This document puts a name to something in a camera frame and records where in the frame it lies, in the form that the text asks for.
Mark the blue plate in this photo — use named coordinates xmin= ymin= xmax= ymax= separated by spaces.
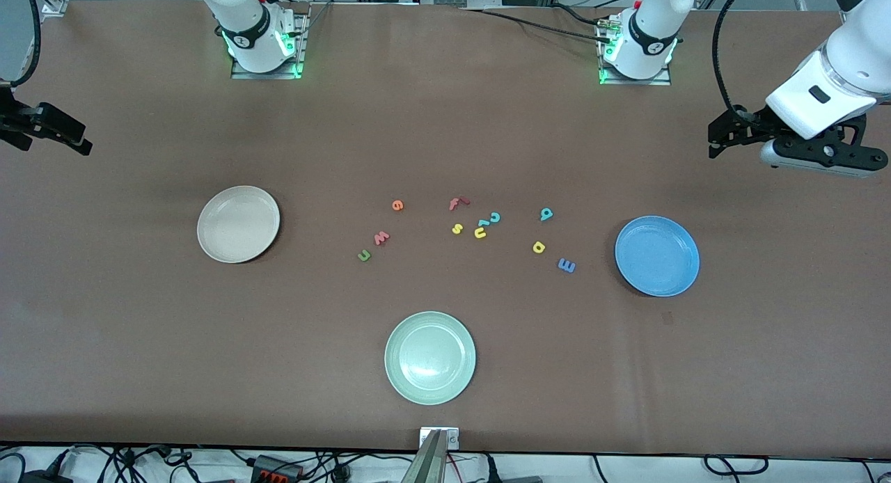
xmin=615 ymin=215 xmax=700 ymax=298

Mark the beige brown plate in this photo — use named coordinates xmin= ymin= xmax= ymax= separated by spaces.
xmin=197 ymin=185 xmax=281 ymax=264

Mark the pale green plate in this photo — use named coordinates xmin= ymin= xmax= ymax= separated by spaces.
xmin=384 ymin=311 xmax=477 ymax=406

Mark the red black power strip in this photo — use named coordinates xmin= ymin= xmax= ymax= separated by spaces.
xmin=251 ymin=454 xmax=304 ymax=483

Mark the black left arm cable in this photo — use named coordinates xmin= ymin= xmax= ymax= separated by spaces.
xmin=713 ymin=0 xmax=754 ymax=115

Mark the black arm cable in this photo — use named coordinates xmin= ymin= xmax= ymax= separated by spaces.
xmin=0 ymin=0 xmax=42 ymax=88
xmin=713 ymin=0 xmax=754 ymax=115

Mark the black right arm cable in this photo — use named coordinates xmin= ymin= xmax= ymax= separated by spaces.
xmin=0 ymin=0 xmax=42 ymax=88

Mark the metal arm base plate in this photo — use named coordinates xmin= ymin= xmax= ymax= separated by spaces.
xmin=231 ymin=3 xmax=308 ymax=80
xmin=599 ymin=13 xmax=672 ymax=87

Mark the short black table cable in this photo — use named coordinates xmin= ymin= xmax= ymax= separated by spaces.
xmin=550 ymin=3 xmax=617 ymax=30

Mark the long black table cable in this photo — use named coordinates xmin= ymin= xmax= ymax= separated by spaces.
xmin=456 ymin=7 xmax=613 ymax=44

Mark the looped black floor cable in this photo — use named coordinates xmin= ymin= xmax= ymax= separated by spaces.
xmin=702 ymin=454 xmax=771 ymax=477

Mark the white post bracket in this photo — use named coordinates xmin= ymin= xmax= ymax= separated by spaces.
xmin=419 ymin=427 xmax=460 ymax=450

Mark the aluminium camera post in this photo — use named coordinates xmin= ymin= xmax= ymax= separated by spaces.
xmin=400 ymin=429 xmax=448 ymax=483

